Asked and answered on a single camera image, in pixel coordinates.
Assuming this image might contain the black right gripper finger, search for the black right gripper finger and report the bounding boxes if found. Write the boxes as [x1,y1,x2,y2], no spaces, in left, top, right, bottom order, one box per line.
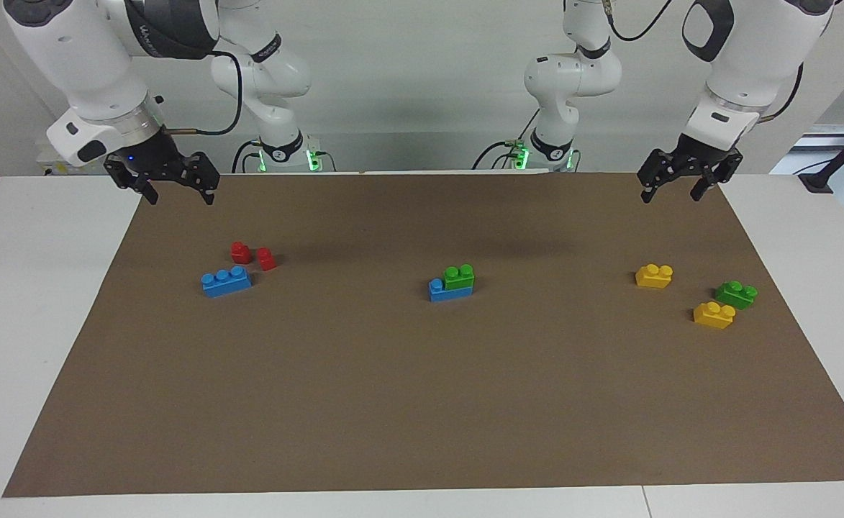
[181,151,219,206]
[104,155,160,206]

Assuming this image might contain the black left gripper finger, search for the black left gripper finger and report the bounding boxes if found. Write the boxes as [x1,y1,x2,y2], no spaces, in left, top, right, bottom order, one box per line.
[690,153,744,202]
[637,150,676,204]

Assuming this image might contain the green two-stud toy block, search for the green two-stud toy block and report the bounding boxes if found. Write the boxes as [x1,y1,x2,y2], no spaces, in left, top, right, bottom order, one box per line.
[715,281,759,311]
[443,264,476,291]

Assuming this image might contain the blue three-stud toy block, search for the blue three-stud toy block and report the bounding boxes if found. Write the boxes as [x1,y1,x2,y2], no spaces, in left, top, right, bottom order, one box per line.
[201,265,253,298]
[429,278,474,303]

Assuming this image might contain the yellow two-stud toy block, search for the yellow two-stud toy block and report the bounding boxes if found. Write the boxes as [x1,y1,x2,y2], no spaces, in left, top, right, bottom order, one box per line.
[693,301,737,330]
[635,264,674,289]

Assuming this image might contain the black stand with foot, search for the black stand with foot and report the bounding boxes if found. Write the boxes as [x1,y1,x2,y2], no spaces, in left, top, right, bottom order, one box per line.
[799,115,844,194]

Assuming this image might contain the brown table mat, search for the brown table mat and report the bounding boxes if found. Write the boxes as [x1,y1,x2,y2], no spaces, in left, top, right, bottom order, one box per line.
[2,171,844,499]

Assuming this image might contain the black right base cable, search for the black right base cable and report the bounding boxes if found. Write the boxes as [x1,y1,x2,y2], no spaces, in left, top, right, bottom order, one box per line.
[231,139,261,173]

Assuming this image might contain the black base cable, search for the black base cable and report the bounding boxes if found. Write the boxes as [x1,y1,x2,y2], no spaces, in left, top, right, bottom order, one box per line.
[472,108,539,171]
[231,139,261,173]

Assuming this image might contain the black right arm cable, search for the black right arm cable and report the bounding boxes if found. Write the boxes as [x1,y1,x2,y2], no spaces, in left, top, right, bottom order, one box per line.
[161,49,244,137]

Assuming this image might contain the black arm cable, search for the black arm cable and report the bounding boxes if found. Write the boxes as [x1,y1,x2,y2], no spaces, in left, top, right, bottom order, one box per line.
[604,0,805,124]
[161,49,244,137]

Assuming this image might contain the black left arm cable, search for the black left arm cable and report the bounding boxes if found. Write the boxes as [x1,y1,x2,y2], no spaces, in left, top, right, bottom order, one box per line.
[604,0,805,124]

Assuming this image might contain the black left base cable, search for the black left base cable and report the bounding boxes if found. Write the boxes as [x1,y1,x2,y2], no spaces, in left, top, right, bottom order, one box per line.
[472,108,539,171]

